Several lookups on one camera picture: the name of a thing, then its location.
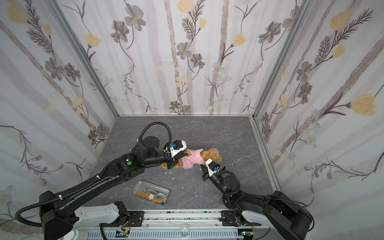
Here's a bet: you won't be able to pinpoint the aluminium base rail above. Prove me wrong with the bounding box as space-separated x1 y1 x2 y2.
71 208 307 240

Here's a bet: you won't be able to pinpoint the metal tray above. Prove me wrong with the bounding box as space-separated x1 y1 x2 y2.
132 180 170 206

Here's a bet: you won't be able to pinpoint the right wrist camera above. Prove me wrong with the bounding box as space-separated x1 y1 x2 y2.
205 159 220 177

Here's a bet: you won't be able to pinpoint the brown teddy bear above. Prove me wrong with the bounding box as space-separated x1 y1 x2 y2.
161 147 223 171

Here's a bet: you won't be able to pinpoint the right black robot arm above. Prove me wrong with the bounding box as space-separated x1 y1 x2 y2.
201 163 315 240

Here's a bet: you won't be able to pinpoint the scissors in tray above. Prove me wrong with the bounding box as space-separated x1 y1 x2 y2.
143 188 167 199

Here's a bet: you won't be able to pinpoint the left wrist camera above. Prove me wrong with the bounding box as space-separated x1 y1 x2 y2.
164 140 188 159

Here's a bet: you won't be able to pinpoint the wooden brush in tray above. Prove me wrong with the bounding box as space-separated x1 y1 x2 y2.
135 192 165 205

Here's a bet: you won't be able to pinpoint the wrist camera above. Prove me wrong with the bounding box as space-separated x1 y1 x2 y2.
164 140 188 159
205 159 220 177

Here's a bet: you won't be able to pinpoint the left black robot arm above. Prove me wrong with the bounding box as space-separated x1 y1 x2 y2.
39 136 187 240

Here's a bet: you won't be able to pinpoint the pink teddy hoodie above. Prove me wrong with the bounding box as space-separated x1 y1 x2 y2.
181 149 205 170

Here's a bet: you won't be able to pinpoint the black corrugated cable hose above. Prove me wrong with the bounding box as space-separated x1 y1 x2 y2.
14 121 173 228

